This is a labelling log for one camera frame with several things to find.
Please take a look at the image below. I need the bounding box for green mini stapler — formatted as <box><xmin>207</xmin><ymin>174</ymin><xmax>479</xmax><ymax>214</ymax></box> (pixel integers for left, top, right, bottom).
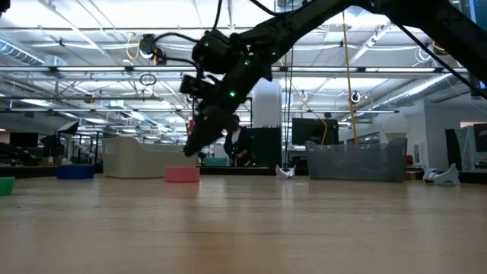
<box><xmin>0</xmin><ymin>176</ymin><xmax>16</xmax><ymax>197</ymax></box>

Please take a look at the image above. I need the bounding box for monitor with blue screen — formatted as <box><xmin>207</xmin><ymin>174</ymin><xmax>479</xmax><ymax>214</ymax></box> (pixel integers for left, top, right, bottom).
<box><xmin>469</xmin><ymin>0</ymin><xmax>487</xmax><ymax>24</ymax></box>

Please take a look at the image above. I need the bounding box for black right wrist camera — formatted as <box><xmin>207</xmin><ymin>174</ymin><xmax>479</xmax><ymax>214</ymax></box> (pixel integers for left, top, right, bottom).
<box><xmin>179</xmin><ymin>74</ymin><xmax>218</xmax><ymax>100</ymax></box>

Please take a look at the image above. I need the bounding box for pink tape roll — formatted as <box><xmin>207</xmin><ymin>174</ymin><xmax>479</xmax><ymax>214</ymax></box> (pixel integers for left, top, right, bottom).
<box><xmin>164</xmin><ymin>165</ymin><xmax>201</xmax><ymax>183</ymax></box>

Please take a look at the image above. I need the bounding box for yellow hanging cable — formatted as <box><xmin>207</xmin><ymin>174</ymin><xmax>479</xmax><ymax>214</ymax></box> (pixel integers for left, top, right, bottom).
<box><xmin>341</xmin><ymin>10</ymin><xmax>361</xmax><ymax>146</ymax></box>

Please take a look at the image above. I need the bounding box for black cabinet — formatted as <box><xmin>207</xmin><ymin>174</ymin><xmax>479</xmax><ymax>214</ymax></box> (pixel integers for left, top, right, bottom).
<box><xmin>250</xmin><ymin>126</ymin><xmax>283</xmax><ymax>168</ymax></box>

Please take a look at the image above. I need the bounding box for white staple remover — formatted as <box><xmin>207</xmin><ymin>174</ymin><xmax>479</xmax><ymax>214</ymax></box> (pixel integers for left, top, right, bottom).
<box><xmin>422</xmin><ymin>162</ymin><xmax>461</xmax><ymax>186</ymax></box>

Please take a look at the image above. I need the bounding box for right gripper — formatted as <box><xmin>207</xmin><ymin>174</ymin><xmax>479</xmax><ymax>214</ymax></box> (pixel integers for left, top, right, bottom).
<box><xmin>183</xmin><ymin>64</ymin><xmax>273</xmax><ymax>158</ymax></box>

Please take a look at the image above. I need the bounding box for grey translucent plastic bin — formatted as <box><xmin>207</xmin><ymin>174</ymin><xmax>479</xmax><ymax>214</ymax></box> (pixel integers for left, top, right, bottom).
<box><xmin>304</xmin><ymin>137</ymin><xmax>408</xmax><ymax>182</ymax></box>

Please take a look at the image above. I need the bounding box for white plastic bin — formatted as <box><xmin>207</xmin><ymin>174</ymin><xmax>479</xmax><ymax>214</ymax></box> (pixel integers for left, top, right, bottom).
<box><xmin>101</xmin><ymin>135</ymin><xmax>199</xmax><ymax>179</ymax></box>

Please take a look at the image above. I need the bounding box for black switched-off monitor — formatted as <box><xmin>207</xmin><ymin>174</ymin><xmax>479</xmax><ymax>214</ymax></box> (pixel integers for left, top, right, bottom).
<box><xmin>291</xmin><ymin>116</ymin><xmax>340</xmax><ymax>145</ymax></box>

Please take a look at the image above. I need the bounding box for black aluminium table frame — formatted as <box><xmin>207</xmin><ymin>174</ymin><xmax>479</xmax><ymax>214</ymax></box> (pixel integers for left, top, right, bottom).
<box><xmin>0</xmin><ymin>164</ymin><xmax>487</xmax><ymax>184</ymax></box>

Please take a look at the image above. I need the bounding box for blue tape roll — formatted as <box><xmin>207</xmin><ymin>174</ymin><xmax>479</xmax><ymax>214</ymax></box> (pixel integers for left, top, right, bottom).
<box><xmin>56</xmin><ymin>164</ymin><xmax>95</xmax><ymax>180</ymax></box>

